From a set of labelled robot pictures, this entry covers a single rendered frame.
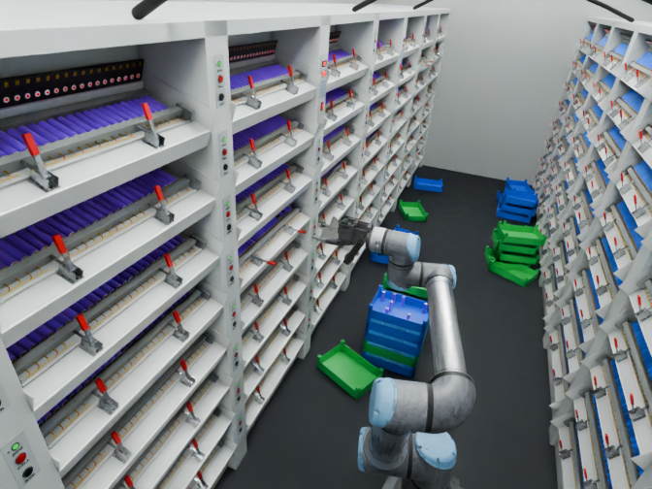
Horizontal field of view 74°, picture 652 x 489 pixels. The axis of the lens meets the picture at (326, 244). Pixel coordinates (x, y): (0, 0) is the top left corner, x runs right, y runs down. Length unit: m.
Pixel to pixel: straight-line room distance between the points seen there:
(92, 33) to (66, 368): 0.63
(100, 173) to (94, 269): 0.19
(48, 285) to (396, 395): 0.77
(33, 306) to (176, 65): 0.63
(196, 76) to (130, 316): 0.59
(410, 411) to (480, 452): 1.22
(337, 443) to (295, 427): 0.21
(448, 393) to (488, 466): 1.16
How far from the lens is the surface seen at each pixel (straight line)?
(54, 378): 1.03
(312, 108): 1.79
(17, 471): 1.05
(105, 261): 0.99
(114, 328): 1.10
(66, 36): 0.85
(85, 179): 0.90
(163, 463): 1.53
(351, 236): 1.51
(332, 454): 2.13
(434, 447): 1.69
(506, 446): 2.37
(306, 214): 1.95
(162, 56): 1.21
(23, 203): 0.84
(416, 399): 1.11
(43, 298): 0.92
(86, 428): 1.18
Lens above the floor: 1.77
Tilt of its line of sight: 30 degrees down
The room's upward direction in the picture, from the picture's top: 4 degrees clockwise
